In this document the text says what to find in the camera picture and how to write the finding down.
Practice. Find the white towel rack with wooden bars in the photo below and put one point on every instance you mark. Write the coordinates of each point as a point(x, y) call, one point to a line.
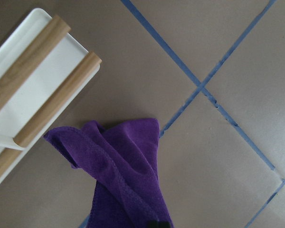
point(42, 69)

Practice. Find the purple towel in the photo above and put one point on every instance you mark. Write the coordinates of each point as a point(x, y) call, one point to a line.
point(123, 161)

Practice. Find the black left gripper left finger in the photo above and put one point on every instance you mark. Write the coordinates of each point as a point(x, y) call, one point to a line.
point(153, 224)

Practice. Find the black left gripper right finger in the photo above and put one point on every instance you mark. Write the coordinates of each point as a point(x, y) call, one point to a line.
point(164, 224)

